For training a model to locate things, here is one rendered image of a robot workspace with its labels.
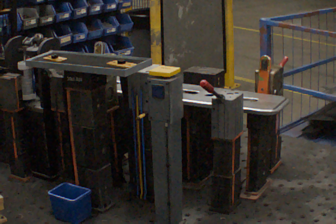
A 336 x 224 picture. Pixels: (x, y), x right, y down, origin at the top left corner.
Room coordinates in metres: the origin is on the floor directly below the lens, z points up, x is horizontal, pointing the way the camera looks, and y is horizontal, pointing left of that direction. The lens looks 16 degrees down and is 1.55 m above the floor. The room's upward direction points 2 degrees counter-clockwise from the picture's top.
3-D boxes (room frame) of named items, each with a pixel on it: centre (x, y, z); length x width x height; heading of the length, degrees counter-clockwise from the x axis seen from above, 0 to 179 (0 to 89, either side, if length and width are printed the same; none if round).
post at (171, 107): (1.58, 0.00, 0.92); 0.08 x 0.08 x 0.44; 60
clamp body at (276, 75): (1.99, -0.34, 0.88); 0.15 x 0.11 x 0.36; 150
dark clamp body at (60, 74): (1.93, 0.33, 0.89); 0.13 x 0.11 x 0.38; 150
